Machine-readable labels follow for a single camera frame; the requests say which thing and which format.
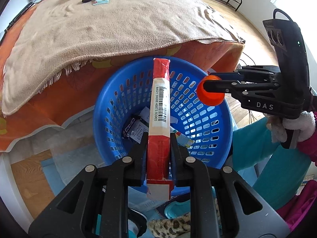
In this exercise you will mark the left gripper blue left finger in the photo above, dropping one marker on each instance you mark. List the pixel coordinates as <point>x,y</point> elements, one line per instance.
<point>136,172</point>

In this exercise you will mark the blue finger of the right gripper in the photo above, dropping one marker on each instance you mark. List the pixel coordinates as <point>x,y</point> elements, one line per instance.
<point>232,76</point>
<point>222,86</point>

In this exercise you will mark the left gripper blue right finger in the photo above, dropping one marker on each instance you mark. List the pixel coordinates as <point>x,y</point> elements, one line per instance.
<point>180,171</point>

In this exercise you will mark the orange bottle cap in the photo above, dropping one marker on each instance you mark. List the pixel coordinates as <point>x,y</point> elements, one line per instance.
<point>213,99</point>

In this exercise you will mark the colourful snack pouch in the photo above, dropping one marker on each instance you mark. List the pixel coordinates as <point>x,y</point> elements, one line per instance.
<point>182,140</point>

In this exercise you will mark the red rectangular box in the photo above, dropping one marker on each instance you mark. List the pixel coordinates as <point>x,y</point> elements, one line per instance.
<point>158,150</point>

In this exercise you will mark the green white milk carton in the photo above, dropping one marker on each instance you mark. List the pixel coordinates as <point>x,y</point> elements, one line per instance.
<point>135,127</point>

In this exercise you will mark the white plastic bag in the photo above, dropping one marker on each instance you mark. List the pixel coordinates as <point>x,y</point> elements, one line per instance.
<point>145,116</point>

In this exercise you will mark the white gloved right hand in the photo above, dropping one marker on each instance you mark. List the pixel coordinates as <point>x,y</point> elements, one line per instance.
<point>305,124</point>

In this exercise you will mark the blue plastic waste basket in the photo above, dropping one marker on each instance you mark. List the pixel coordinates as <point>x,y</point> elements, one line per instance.
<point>126,93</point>

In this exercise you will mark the leopard print slipper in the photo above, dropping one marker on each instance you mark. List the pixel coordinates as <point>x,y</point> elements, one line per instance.
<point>177,222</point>

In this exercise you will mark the teal trousers leg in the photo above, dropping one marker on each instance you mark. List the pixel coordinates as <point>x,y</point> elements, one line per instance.
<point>288,163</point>

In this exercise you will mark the orange patterned bed sheet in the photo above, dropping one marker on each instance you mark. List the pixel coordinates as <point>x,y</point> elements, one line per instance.
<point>78,86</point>

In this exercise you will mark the beige fleece blanket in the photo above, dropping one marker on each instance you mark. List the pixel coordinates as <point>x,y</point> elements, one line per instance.
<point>62,33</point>

